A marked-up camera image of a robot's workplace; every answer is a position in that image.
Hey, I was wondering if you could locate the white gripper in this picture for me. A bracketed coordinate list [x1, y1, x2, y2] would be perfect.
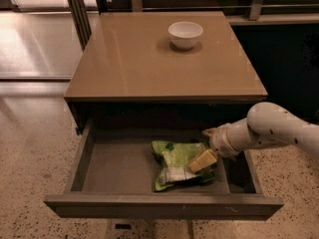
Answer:
[186, 123, 239, 173]

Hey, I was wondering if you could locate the green rice chip bag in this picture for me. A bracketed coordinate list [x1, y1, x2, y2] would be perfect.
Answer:
[152, 140, 216, 191]

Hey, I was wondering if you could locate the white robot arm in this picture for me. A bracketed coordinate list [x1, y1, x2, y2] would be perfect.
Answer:
[186, 102, 319, 173]

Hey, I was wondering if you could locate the open grey top drawer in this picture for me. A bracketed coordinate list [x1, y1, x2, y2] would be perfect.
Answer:
[44, 121, 283, 220]

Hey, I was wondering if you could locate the brown cabinet with counter top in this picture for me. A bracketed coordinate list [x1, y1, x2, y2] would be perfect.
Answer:
[65, 12, 267, 128]

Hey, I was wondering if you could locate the white ceramic bowl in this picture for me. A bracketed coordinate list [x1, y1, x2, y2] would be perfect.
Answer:
[167, 22, 203, 50]

